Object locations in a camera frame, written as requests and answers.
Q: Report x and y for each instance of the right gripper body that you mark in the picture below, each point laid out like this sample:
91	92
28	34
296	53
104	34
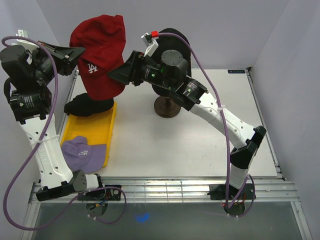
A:
144	71

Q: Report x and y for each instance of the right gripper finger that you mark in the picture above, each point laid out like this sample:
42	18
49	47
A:
133	59
124	74

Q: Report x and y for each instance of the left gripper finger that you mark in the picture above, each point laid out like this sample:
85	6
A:
72	55
58	52

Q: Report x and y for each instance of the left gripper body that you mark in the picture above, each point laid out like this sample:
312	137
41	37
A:
63	66

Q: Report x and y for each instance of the red cap white logo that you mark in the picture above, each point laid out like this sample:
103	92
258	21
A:
104	39

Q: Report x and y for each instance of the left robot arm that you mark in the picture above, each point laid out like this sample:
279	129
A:
26	90

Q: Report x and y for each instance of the black cap white NY logo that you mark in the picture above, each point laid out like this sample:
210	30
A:
83	106

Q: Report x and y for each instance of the dark wooden stand base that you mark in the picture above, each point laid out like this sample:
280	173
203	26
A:
166	108

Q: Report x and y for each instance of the yellow plastic tray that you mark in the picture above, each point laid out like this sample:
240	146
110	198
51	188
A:
97	129

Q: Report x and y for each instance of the lavender cap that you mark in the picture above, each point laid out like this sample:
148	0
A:
79	155

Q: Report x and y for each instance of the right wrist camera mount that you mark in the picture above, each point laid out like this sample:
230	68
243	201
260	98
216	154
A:
150	40

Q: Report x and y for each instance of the aluminium front rail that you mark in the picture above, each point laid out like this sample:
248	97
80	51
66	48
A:
195	190

